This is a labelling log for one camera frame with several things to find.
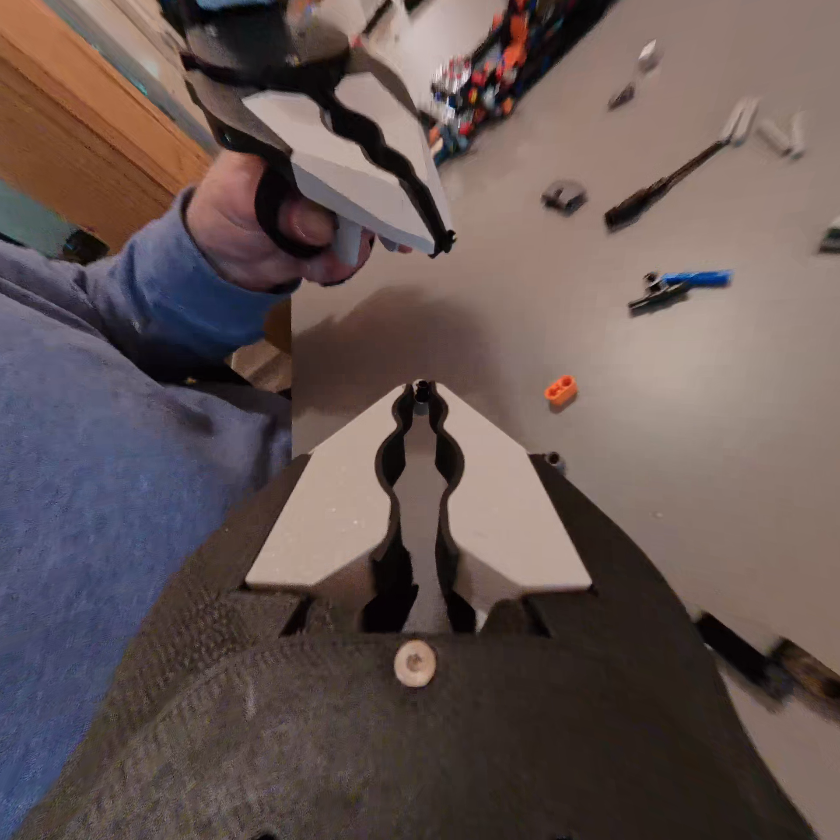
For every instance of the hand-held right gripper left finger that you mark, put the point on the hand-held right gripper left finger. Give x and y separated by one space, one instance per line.
328 512

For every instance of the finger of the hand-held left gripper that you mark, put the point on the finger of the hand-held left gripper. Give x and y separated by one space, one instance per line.
400 124
341 170

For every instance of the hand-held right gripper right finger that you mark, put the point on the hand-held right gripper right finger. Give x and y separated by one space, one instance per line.
505 512

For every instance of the grey two-hole lego beam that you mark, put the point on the grey two-hole lego beam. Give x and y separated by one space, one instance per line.
555 460

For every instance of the orange two-hole lego beam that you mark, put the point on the orange two-hole lego beam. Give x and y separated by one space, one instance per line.
561 390

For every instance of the person's left forearm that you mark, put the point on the person's left forearm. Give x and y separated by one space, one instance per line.
164 308

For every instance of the lego car chassis model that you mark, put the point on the lego car chassis model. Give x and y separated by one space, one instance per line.
485 92

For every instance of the grey curved lego piece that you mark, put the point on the grey curved lego piece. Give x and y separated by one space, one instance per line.
564 197

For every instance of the dark grey small lego piece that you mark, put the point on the dark grey small lego piece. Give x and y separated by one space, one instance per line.
621 96

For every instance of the light grey small lego piece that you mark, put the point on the light grey small lego piece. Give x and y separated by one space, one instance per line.
648 56

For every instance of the long black lego axle piece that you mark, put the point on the long black lego axle piece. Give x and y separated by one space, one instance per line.
663 187

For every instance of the blue black lego axle assembly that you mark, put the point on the blue black lego axle assembly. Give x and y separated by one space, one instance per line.
682 285

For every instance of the black lego rack assembly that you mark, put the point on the black lego rack assembly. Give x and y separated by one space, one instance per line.
754 656

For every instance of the grey lego pin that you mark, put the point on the grey lego pin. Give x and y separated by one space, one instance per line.
797 134
773 138
732 121
748 119

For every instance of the grey lego panel assembly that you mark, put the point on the grey lego panel assembly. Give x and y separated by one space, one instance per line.
831 236

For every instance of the wooden pillar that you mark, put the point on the wooden pillar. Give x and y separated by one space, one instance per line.
79 131

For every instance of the person's blue sweater torso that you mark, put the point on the person's blue sweater torso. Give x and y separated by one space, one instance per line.
98 525

